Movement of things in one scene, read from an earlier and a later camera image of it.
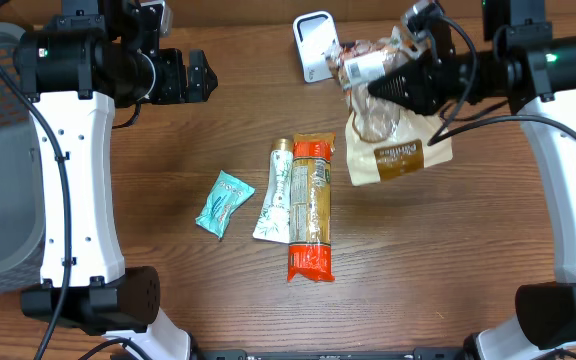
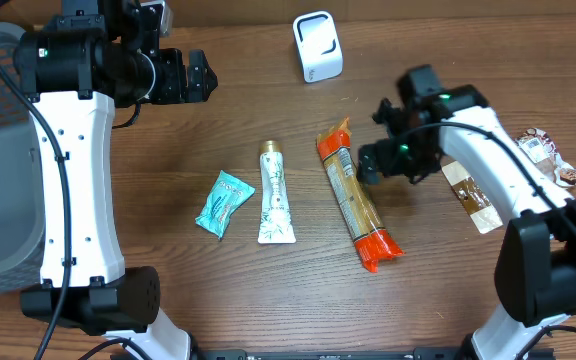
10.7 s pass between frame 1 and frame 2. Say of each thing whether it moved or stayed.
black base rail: stayed
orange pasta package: moved
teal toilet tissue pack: stayed
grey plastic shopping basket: stayed
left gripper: stayed
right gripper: moved
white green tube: moved
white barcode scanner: stayed
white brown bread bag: moved
